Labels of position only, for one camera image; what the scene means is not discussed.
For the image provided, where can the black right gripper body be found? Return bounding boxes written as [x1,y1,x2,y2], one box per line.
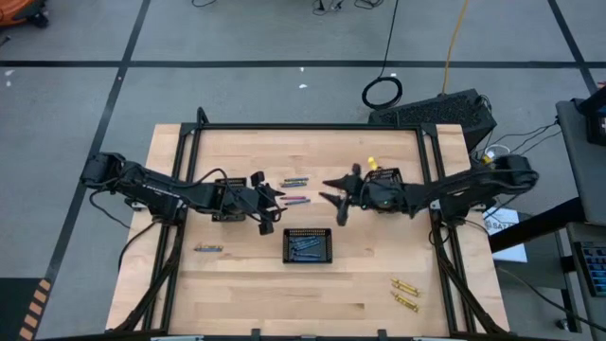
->
[336,163,412,227]

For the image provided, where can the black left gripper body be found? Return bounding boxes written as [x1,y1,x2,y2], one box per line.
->
[220,170,276,237]

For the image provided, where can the black plastic slotted basket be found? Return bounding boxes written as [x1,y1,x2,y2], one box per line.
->
[211,177,248,224]
[282,227,333,265]
[373,166,404,184]

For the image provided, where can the black computer tower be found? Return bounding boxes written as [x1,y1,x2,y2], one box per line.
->
[367,88,498,153]

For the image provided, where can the white paper sheet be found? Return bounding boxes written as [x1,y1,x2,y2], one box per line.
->
[482,206,529,264]

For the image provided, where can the black stand beam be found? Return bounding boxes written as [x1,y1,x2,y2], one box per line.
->
[487,196,584,255]

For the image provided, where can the grey cart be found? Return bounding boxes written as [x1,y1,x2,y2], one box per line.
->
[556,98,606,227]

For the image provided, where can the keyboard with blue keys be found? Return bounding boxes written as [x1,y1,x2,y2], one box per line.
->
[570,242,606,299]

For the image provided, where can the black mat with orange stripes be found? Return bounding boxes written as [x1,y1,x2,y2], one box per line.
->
[0,277,53,341]

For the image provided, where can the orange machine with wheels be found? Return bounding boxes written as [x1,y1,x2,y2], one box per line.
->
[0,0,49,28]

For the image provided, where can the coiled black cable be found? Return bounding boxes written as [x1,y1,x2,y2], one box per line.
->
[361,0,404,111]

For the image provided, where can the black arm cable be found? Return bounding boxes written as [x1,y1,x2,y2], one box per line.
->
[88,188,160,272]

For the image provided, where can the yellow cable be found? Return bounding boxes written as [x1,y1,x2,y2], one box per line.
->
[440,0,472,95]

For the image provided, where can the black floor cables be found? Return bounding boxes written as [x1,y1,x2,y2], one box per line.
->
[312,0,387,11]

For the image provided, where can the black floor cable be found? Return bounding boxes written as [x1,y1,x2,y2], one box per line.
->
[496,267,606,332]

